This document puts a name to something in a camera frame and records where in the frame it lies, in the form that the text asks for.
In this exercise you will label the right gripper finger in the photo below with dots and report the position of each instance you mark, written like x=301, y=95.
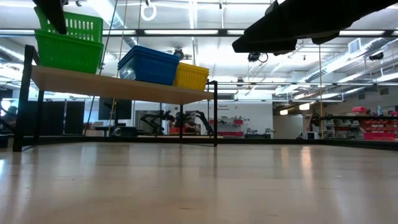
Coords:
x=264, y=45
x=280, y=25

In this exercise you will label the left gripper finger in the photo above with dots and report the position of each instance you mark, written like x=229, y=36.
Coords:
x=53, y=12

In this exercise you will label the green plastic basket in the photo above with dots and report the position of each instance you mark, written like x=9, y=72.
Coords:
x=68, y=60
x=81, y=17
x=74, y=40

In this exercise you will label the black background robot arm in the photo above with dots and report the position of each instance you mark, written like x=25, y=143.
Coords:
x=152, y=119
x=203, y=119

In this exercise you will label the wooden shelf with black legs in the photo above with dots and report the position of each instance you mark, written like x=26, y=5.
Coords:
x=124, y=88

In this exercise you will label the grey ceiling vent box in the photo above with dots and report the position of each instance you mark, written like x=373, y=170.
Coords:
x=354, y=46

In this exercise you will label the small black ceiling fixture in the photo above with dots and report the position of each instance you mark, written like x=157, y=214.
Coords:
x=376, y=56

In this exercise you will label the round black ceiling device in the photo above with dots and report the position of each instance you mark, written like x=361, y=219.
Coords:
x=180, y=53

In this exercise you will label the red and white storage rack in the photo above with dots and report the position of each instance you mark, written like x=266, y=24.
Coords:
x=231, y=133

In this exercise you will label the black partition panel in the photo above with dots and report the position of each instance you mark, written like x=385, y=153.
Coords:
x=53, y=118

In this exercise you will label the person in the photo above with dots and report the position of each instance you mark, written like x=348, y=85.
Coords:
x=11, y=114
x=190, y=127

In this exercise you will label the black screen panel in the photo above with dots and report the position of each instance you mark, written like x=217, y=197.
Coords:
x=115, y=109

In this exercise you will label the rack of red bins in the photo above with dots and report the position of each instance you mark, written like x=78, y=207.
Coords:
x=377, y=127

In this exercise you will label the black overhead camera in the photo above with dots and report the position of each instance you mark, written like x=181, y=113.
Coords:
x=255, y=57

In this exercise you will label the silver ventilation duct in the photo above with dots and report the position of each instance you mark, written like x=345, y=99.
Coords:
x=112, y=18
x=342, y=62

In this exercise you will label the black overhead frame bar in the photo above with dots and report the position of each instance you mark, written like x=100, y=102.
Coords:
x=186, y=32

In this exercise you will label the black aluminium table frame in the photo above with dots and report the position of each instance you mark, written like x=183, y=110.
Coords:
x=280, y=141

